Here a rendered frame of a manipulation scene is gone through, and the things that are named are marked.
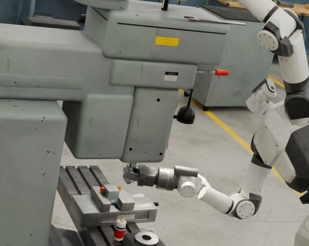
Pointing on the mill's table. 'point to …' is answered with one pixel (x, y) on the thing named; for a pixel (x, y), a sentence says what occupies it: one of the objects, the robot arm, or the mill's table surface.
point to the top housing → (158, 33)
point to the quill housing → (149, 124)
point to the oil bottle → (120, 229)
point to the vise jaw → (125, 200)
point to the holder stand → (142, 239)
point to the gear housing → (152, 73)
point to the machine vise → (110, 209)
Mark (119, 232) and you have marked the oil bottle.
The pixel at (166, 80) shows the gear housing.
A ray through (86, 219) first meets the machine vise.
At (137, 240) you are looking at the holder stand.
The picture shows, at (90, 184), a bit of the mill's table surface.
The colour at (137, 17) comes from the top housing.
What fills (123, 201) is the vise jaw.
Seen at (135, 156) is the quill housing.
